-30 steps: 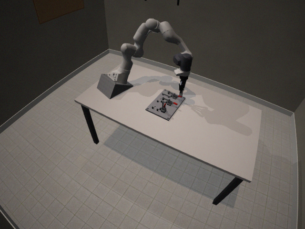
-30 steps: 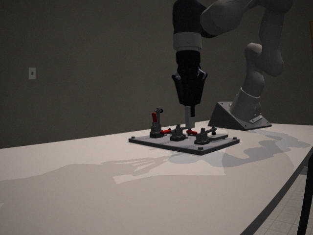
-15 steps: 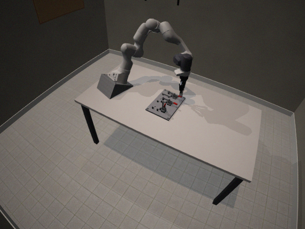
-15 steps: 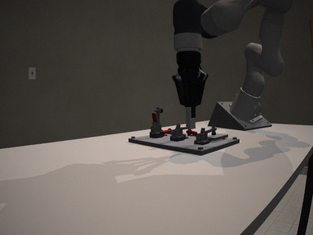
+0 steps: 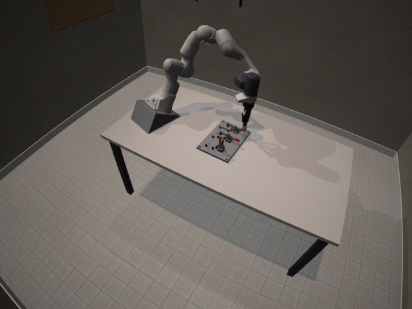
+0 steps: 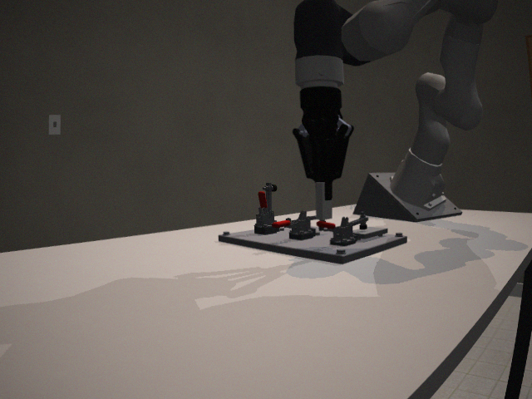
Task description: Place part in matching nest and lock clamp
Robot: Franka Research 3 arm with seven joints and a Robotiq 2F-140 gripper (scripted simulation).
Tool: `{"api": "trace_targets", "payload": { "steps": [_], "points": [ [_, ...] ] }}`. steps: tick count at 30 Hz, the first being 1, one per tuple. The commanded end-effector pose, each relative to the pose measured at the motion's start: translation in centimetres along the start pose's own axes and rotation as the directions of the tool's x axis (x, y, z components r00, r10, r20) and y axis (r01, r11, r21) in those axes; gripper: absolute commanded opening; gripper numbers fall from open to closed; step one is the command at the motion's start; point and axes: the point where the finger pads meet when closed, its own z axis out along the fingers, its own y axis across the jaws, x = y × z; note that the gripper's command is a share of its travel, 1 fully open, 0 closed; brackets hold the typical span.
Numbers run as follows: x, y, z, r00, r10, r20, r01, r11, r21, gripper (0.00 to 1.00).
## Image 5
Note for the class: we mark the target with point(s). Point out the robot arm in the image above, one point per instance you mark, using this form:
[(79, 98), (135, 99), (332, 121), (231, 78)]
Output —
[(248, 81)]

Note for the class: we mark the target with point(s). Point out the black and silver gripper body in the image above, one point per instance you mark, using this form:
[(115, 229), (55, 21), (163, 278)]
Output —
[(247, 106)]

